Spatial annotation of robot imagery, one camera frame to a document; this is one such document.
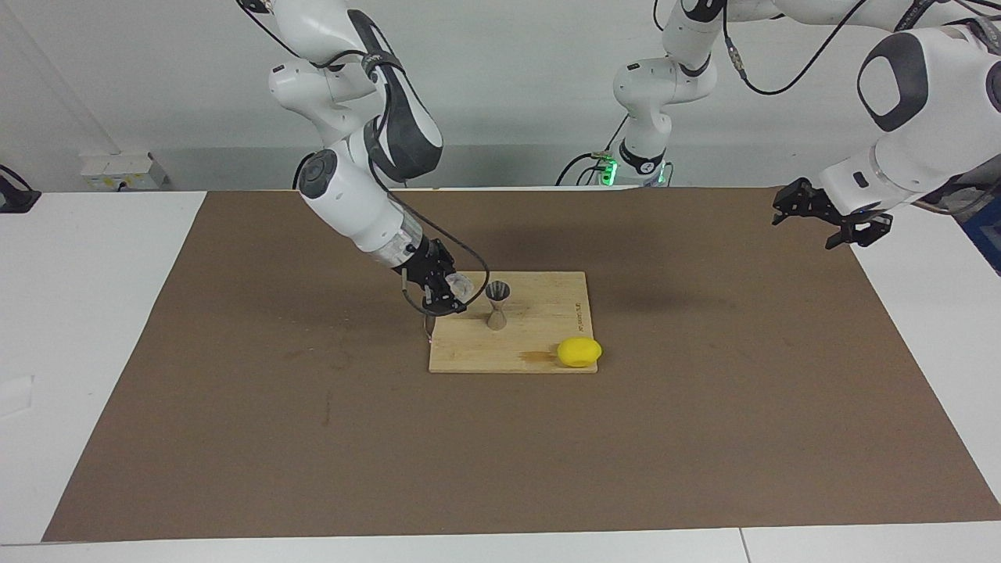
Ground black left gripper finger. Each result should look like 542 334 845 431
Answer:
826 213 894 249
772 178 814 226

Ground wooden cutting board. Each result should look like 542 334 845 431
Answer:
423 271 599 375

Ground blue crate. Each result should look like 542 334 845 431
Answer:
966 207 1001 274

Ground yellow lemon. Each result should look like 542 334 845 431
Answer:
557 337 604 368

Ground brown table mat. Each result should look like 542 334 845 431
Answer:
43 188 1001 542

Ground white paper label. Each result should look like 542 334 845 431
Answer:
0 375 36 417

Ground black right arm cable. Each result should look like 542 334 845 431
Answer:
368 47 491 314

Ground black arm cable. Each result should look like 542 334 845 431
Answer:
723 0 1001 220
368 47 491 314

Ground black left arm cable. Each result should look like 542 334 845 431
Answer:
723 0 1001 220

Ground black left base cables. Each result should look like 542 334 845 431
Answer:
555 117 626 187

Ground white wall socket box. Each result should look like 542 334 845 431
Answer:
81 152 169 191

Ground black clamp mount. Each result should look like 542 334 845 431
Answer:
0 164 41 213

